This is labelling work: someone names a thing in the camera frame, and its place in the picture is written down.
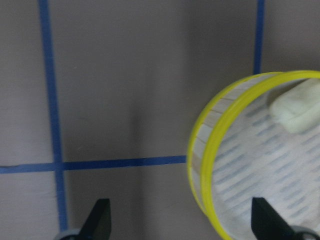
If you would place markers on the white steamed bun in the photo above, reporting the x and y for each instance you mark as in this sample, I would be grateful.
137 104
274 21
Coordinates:
298 108

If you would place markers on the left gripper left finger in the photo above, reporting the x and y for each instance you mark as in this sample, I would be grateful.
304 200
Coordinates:
98 225

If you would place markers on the yellow steamer layer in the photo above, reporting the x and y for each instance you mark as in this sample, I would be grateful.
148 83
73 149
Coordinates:
238 152

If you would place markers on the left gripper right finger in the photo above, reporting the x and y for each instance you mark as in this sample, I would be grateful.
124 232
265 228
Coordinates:
266 223

